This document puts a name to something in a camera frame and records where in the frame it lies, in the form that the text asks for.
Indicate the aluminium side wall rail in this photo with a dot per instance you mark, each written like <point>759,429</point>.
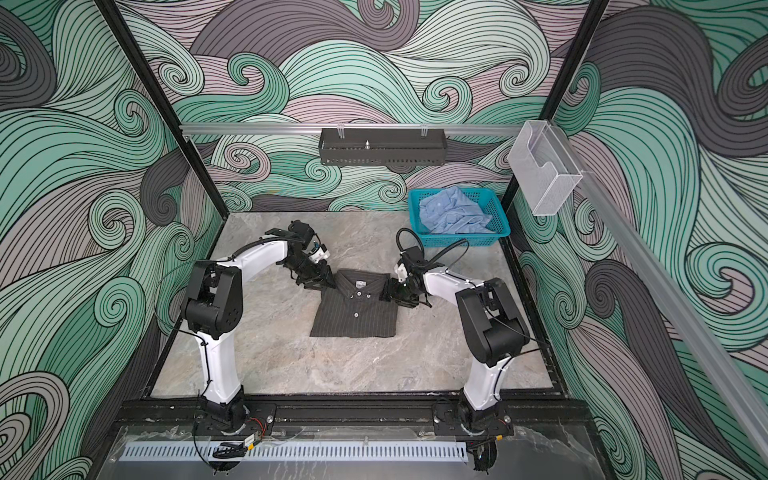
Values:
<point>608,190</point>

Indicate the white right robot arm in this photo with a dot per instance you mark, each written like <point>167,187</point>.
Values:
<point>493,331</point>

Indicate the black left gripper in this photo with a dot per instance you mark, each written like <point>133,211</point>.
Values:
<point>319,278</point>

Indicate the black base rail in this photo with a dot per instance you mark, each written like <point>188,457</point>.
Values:
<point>441,414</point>

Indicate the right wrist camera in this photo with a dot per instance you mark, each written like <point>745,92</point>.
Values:
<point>412,262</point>

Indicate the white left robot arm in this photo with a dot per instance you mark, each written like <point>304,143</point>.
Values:
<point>213,307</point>

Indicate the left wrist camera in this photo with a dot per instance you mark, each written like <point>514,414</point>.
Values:
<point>308,244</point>

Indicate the dark grey pinstripe shirt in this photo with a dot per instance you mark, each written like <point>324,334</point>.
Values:
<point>356,307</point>

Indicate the black vertical frame post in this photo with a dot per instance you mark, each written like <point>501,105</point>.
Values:
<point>573,58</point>
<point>120,30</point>

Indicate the clear plastic wall bin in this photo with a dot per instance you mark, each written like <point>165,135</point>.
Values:
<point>545,166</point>

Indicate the black vertical frame post right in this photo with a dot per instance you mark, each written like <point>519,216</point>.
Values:
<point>573,58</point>

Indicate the light blue shirt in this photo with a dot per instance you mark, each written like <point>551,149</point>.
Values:
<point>452,212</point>

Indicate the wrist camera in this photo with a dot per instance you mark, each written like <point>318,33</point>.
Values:
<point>308,244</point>
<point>412,262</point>

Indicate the teal plastic basket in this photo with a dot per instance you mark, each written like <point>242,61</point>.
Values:
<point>488,202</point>

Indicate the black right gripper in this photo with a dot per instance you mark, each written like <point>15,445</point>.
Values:
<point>390,292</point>

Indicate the black vertical frame post left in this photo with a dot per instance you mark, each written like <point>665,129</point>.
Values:
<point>120,30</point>

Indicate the white slotted cable duct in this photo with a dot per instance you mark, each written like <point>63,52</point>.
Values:
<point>301,451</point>

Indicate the black perforated wall tray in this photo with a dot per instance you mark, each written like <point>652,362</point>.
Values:
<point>399,148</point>

